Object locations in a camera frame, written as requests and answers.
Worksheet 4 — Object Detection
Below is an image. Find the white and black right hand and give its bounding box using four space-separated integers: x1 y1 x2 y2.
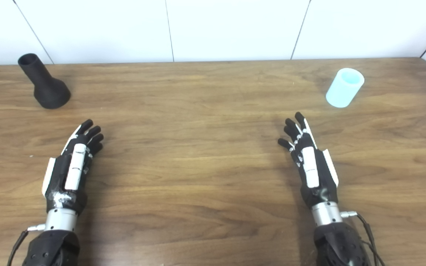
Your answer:
277 112 339 209

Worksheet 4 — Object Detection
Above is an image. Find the white and black left hand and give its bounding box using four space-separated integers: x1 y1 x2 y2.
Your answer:
41 119 105 215

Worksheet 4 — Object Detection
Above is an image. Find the black nozzle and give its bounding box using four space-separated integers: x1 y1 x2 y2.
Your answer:
18 53 71 109

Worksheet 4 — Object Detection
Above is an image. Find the light-blue hose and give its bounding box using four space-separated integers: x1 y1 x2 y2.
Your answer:
325 68 365 109

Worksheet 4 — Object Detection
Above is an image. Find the thick black right wrist cable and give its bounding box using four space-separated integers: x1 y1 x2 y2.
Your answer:
341 211 385 266

